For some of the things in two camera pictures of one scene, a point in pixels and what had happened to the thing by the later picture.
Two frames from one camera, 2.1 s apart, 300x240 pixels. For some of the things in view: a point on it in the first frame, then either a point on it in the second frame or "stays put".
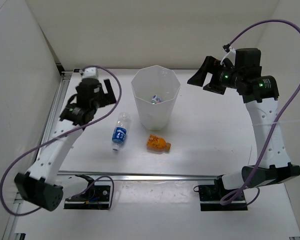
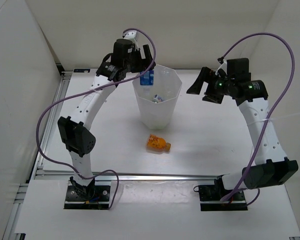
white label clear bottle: x=156 y=99 stays put
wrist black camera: x=86 y=96 -> x=123 y=51
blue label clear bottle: x=119 y=132 -> x=147 y=79
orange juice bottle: x=157 y=145 stays put
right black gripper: x=208 y=66 -> x=208 y=76
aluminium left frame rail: x=18 y=201 stays put
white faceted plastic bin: x=153 y=80 stays put
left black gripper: x=108 y=98 -> x=144 y=64
